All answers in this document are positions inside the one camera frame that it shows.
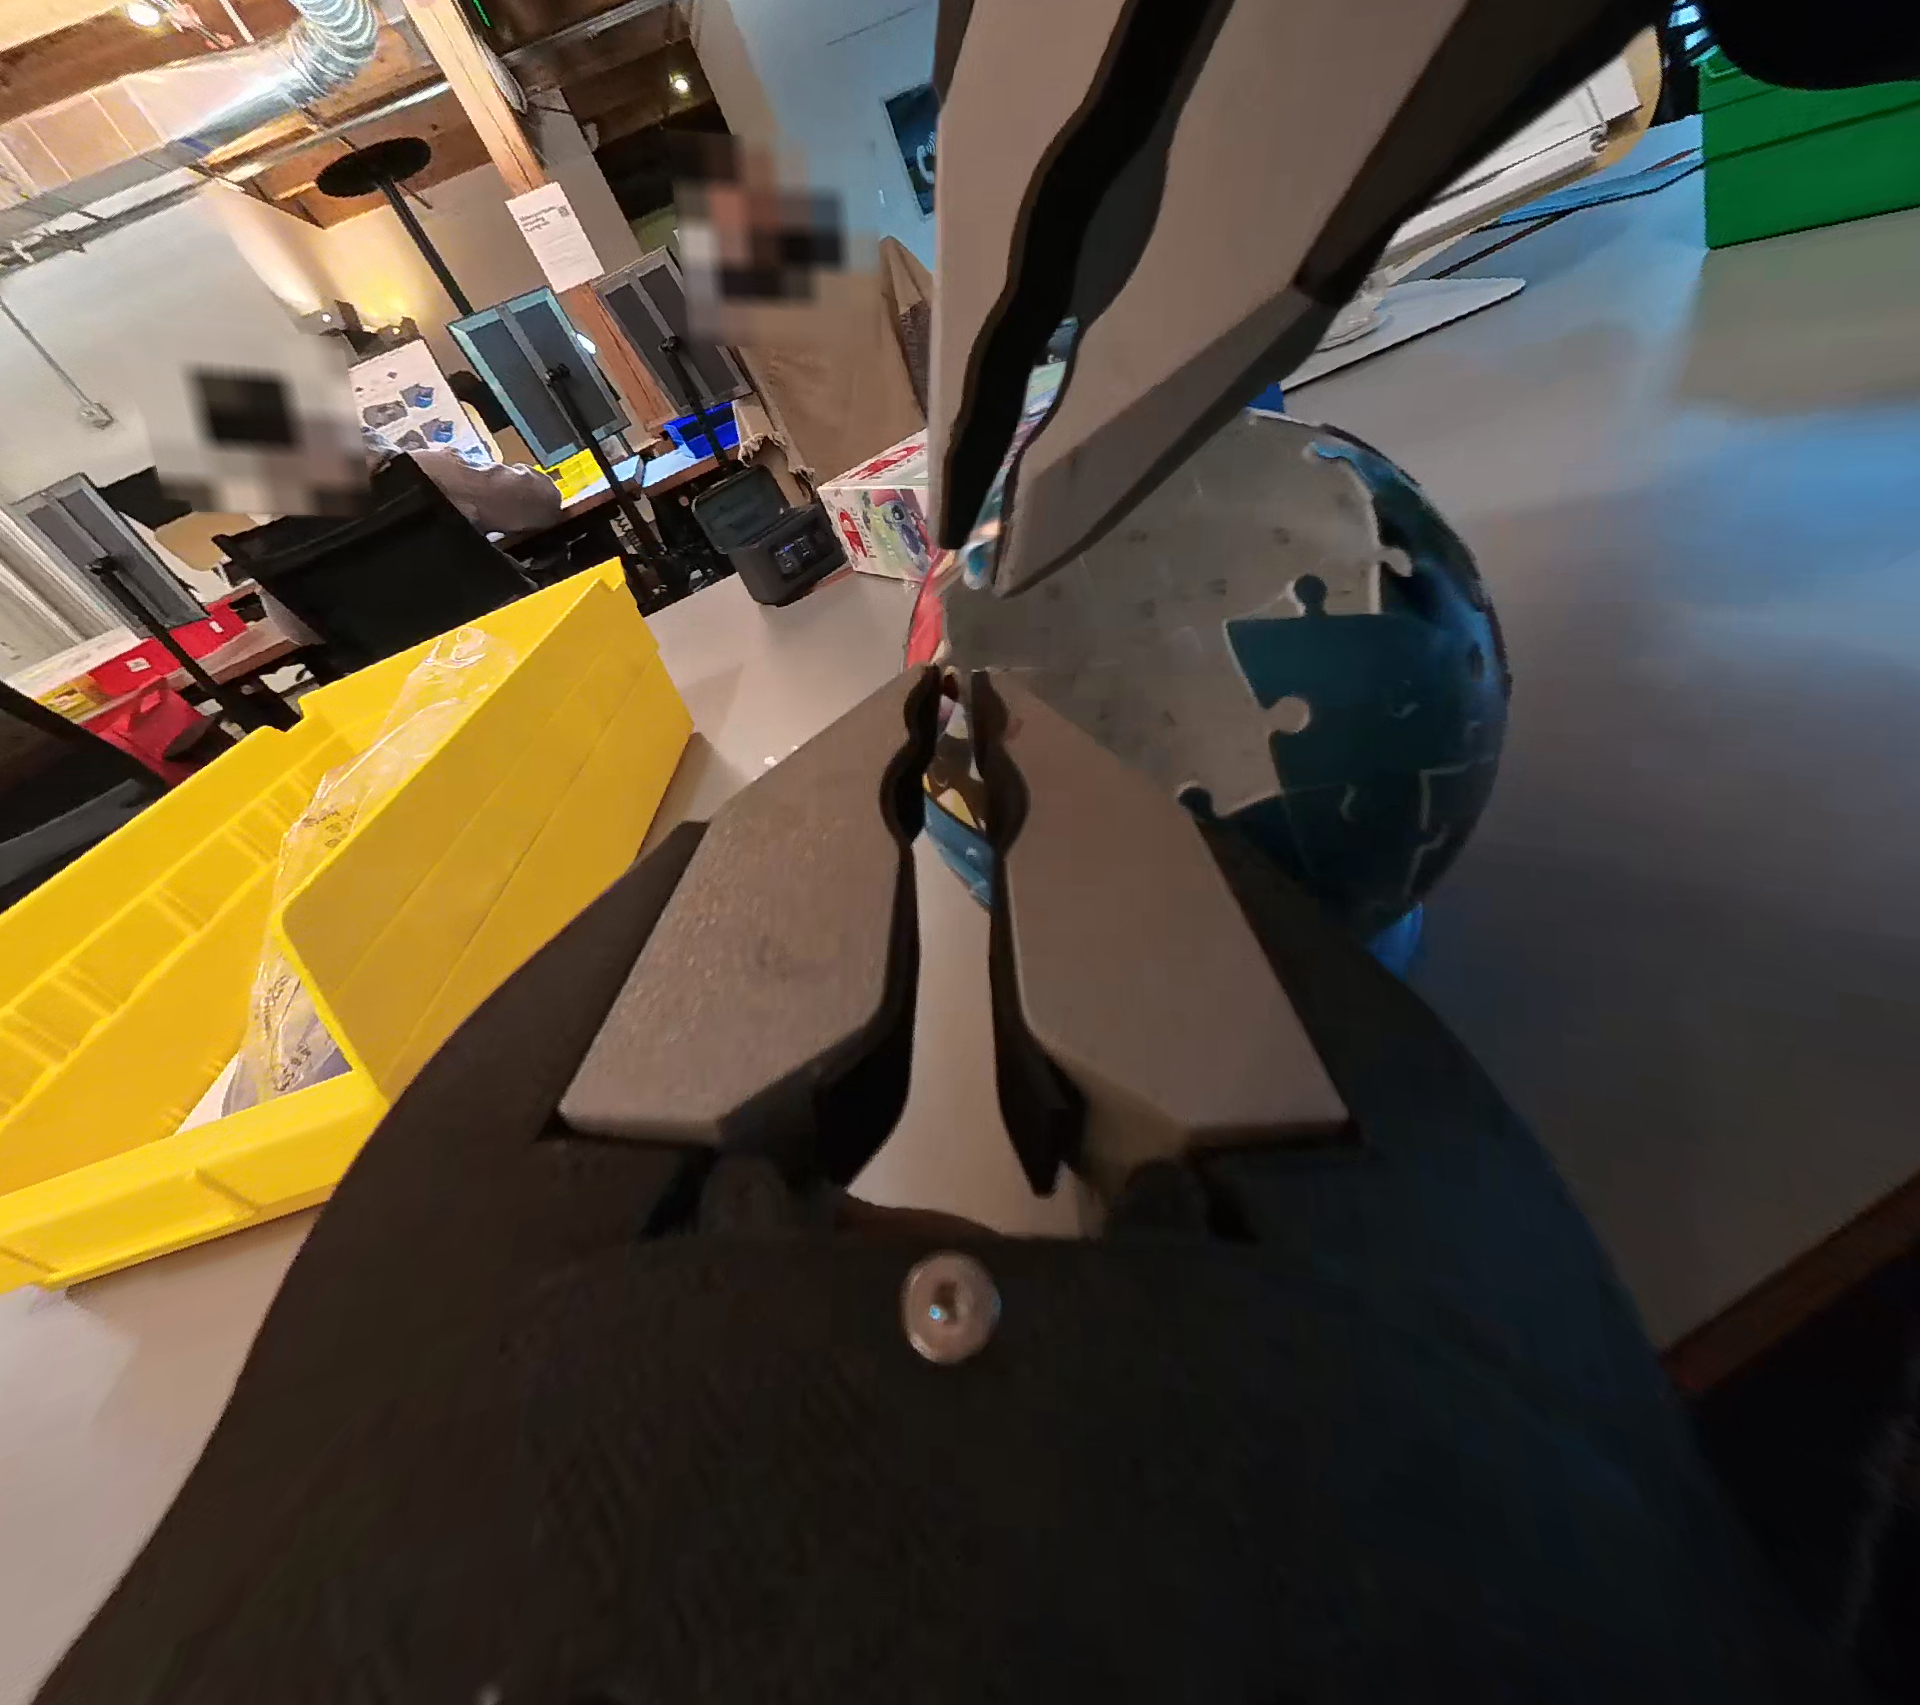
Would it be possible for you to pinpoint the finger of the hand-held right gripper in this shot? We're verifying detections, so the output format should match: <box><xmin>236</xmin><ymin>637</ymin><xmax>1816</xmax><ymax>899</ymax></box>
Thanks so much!
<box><xmin>993</xmin><ymin>0</ymin><xmax>1596</xmax><ymax>601</ymax></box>
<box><xmin>927</xmin><ymin>0</ymin><xmax>1207</xmax><ymax>546</ymax></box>

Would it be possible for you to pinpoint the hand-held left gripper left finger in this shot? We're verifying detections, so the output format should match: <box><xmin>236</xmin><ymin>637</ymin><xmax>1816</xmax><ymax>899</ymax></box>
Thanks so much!
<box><xmin>555</xmin><ymin>667</ymin><xmax>944</xmax><ymax>1188</ymax></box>

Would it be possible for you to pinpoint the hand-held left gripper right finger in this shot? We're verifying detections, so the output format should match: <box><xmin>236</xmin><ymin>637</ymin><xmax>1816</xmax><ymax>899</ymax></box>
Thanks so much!
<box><xmin>966</xmin><ymin>667</ymin><xmax>1356</xmax><ymax>1196</ymax></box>

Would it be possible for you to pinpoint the blue puzzle ball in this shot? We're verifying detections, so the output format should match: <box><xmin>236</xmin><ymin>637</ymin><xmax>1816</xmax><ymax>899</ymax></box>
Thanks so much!
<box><xmin>906</xmin><ymin>406</ymin><xmax>1510</xmax><ymax>948</ymax></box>

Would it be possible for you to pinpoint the white puzzle carton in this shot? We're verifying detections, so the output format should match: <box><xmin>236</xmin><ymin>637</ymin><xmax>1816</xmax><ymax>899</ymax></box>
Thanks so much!
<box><xmin>816</xmin><ymin>430</ymin><xmax>941</xmax><ymax>577</ymax></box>

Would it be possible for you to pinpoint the green box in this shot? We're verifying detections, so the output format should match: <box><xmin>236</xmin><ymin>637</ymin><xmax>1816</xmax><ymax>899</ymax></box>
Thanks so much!
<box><xmin>1699</xmin><ymin>46</ymin><xmax>1920</xmax><ymax>252</ymax></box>

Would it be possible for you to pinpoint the yellow plastic bin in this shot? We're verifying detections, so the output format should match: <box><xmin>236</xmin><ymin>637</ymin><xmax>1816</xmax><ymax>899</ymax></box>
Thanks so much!
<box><xmin>0</xmin><ymin>557</ymin><xmax>696</xmax><ymax>1295</ymax></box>

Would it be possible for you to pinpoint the black power station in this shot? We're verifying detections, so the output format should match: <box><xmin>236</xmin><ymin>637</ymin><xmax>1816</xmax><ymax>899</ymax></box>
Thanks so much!
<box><xmin>691</xmin><ymin>467</ymin><xmax>851</xmax><ymax>606</ymax></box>

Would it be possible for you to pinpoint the grey panel on stand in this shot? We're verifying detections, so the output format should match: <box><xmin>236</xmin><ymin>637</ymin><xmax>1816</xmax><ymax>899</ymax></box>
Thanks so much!
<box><xmin>6</xmin><ymin>474</ymin><xmax>205</xmax><ymax>634</ymax></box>
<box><xmin>446</xmin><ymin>286</ymin><xmax>625</xmax><ymax>469</ymax></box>
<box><xmin>593</xmin><ymin>247</ymin><xmax>753</xmax><ymax>408</ymax></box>

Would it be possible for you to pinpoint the clear plastic bag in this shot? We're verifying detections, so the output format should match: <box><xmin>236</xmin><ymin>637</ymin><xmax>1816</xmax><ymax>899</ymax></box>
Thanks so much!
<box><xmin>225</xmin><ymin>625</ymin><xmax>499</xmax><ymax>1122</ymax></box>

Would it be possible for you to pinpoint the white paper notice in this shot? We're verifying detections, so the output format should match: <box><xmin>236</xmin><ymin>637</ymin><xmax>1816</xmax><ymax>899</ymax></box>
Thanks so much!
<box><xmin>507</xmin><ymin>182</ymin><xmax>602</xmax><ymax>292</ymax></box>

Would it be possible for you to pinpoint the black office chair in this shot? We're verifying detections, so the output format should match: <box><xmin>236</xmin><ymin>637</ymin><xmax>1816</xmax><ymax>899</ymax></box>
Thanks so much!
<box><xmin>217</xmin><ymin>453</ymin><xmax>543</xmax><ymax>686</ymax></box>

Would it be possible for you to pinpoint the red tool case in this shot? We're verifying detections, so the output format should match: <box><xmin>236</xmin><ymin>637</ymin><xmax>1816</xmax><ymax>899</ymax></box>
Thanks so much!
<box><xmin>90</xmin><ymin>670</ymin><xmax>229</xmax><ymax>762</ymax></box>

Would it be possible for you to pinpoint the white printed carton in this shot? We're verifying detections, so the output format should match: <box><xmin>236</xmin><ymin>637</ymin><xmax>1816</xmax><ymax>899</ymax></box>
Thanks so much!
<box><xmin>353</xmin><ymin>332</ymin><xmax>499</xmax><ymax>462</ymax></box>

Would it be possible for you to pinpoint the dark wall poster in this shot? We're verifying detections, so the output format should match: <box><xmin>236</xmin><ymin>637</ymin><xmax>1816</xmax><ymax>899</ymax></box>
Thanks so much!
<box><xmin>883</xmin><ymin>82</ymin><xmax>944</xmax><ymax>218</ymax></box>

